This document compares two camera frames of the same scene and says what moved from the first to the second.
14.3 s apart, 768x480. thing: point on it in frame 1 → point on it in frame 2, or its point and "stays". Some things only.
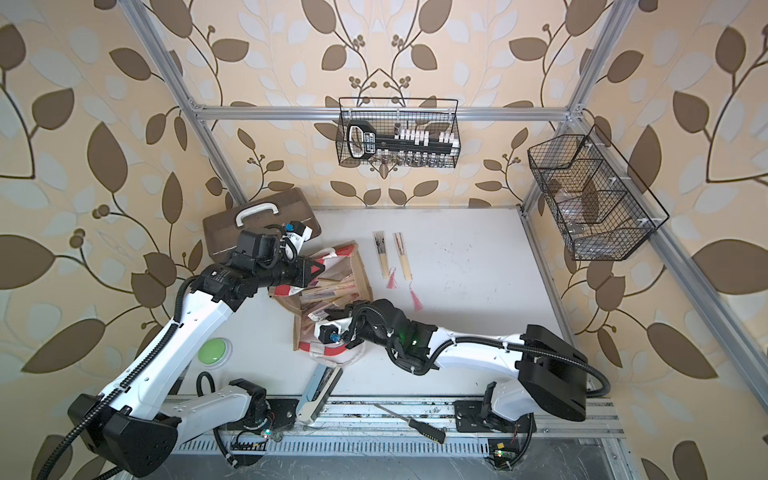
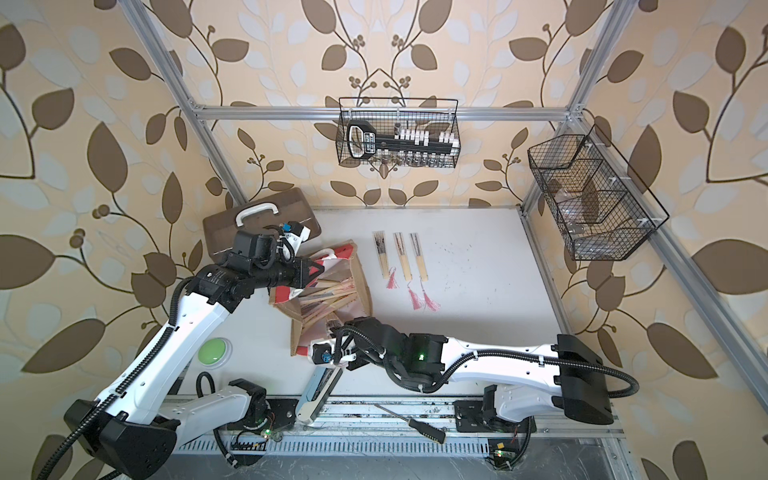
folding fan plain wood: x=406 y=268 stays
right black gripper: x=355 y=310 → x=355 y=326
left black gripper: x=302 y=274 stays
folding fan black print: x=380 y=239 stays
